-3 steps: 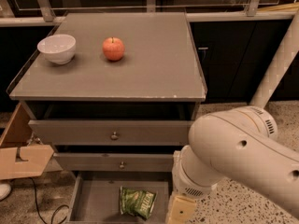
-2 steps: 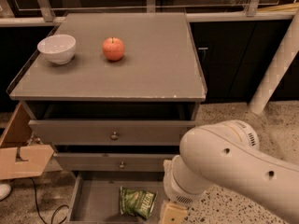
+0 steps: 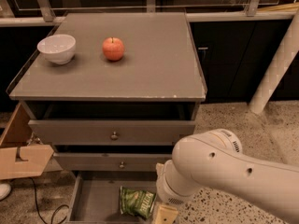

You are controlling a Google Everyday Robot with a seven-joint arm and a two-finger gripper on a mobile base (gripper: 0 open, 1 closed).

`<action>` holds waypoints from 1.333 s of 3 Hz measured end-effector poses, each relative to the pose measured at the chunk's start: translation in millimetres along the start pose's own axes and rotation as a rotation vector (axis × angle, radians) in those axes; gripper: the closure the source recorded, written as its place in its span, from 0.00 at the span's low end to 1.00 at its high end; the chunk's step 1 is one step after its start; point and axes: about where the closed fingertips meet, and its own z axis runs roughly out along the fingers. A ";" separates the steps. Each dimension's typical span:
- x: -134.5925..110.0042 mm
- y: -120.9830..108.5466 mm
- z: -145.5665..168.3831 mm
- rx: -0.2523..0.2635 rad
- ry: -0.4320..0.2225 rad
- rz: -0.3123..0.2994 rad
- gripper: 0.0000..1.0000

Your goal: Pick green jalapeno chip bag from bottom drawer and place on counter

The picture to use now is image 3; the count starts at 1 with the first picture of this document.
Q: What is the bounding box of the green jalapeno chip bag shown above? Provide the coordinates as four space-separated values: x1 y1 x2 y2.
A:
120 187 156 219

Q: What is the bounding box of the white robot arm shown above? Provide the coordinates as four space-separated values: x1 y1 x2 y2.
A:
156 129 299 224

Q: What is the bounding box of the grey bottom drawer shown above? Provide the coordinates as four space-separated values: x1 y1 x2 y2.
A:
65 171 157 224

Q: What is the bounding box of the grey drawer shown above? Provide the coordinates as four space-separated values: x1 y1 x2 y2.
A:
65 171 157 224
54 146 173 172
29 102 195 146

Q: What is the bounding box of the grey middle drawer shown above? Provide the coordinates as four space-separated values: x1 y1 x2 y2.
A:
54 146 173 172

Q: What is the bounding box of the grey top drawer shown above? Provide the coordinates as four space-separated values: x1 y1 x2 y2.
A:
29 102 195 146

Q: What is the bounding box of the red apple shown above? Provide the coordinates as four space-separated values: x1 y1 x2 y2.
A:
102 37 124 62

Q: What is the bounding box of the brown cardboard box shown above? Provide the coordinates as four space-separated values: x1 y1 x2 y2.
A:
0 104 53 180

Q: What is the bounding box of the white object on floor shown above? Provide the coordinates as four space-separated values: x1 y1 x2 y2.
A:
0 183 11 201

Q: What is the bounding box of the white ceramic bowl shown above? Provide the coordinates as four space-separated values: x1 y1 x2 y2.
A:
37 35 76 64

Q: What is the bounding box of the white slanted pillar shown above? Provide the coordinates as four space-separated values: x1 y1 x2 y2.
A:
249 9 299 114

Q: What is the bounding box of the glass railing with metal posts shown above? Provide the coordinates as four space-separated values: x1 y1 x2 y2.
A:
0 0 299 27

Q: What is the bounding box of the black floor cable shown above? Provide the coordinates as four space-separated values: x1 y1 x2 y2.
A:
28 176 70 224

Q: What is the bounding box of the black lower wall cabinet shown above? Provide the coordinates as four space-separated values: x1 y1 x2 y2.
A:
191 20 291 104

